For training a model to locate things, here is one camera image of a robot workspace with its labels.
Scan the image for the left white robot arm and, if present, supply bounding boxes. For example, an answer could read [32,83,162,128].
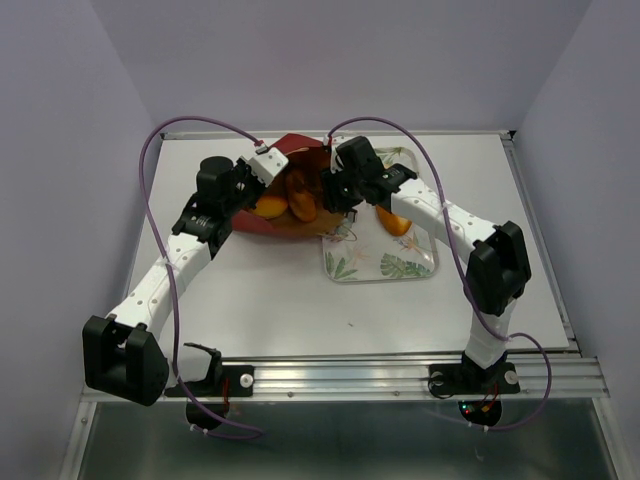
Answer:
[82,153,288,406]

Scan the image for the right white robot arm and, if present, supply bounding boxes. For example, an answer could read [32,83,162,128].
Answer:
[321,136,531,390]

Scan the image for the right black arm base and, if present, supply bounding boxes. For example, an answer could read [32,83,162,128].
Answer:
[427,362,521,427]

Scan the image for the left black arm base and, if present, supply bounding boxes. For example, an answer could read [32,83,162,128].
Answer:
[186,363,255,419]

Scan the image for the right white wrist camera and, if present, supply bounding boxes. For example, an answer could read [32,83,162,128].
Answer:
[326,142,344,172]

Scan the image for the purple cable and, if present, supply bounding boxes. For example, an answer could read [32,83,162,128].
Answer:
[140,115,265,441]
[327,117,554,433]

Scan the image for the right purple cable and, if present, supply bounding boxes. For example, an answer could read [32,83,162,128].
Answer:
[327,117,554,433]

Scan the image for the aluminium mounting rail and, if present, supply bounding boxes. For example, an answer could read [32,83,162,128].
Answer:
[222,352,609,403]

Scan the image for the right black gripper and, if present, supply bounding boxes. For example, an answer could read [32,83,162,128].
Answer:
[316,163,363,214]

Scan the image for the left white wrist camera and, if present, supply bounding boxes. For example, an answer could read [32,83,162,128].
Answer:
[247,147,289,187]

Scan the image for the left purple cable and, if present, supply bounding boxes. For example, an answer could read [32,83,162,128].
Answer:
[140,115,265,441]

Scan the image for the floral patterned tray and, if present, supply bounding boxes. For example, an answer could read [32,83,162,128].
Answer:
[319,146,442,284]

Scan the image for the red brown paper bag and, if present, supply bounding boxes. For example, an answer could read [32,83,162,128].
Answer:
[232,133,344,238]

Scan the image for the long orange baguette bread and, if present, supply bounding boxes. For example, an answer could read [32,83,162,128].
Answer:
[285,169,317,223]

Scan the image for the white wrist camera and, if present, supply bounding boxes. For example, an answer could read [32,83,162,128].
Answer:
[326,142,344,172]
[247,147,289,187]

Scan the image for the metal serving tongs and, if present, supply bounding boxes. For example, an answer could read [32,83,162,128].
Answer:
[296,168,328,221]

